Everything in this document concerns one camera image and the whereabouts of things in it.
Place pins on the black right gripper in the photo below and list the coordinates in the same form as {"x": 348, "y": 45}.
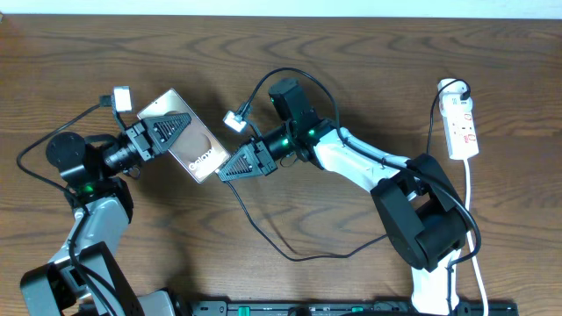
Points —
{"x": 256, "y": 168}

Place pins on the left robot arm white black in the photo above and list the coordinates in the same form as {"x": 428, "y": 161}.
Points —
{"x": 84, "y": 271}

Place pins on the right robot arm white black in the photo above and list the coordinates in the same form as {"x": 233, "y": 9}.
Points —
{"x": 423, "y": 216}

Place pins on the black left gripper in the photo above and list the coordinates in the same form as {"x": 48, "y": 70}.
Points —
{"x": 138, "y": 136}

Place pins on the Galaxy smartphone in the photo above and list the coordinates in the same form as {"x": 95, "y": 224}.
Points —
{"x": 196, "y": 149}

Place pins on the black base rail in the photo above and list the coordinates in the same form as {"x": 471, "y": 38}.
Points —
{"x": 381, "y": 307}

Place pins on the white power strip, red switches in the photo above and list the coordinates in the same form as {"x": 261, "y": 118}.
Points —
{"x": 455, "y": 106}

